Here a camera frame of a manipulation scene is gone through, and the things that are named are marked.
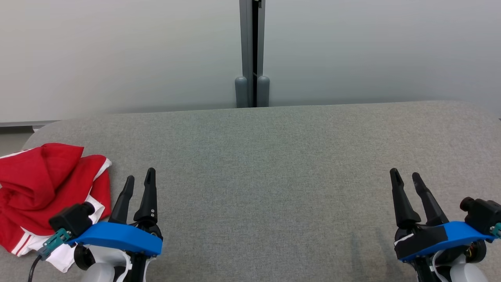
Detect red white basketball jersey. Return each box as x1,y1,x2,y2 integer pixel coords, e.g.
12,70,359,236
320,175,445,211
0,191,107,273

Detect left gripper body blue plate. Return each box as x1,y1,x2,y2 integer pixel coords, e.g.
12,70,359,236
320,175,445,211
68,221,163,257

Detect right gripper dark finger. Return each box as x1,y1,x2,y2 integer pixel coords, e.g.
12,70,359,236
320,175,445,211
412,172,449,227
390,168,422,230

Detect grey partition post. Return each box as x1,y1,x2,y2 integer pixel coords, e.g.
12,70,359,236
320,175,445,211
234,0,270,108

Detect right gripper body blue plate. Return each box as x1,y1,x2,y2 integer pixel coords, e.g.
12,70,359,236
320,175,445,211
393,221,496,263

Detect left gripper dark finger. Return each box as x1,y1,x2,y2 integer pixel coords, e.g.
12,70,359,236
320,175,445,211
108,175,135,224
133,168,160,228

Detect red white-striped basketball shorts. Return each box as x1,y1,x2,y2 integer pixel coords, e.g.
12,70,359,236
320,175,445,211
0,143,113,236

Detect left cable with teal connector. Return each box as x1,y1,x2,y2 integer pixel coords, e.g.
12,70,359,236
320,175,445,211
27,229,72,282

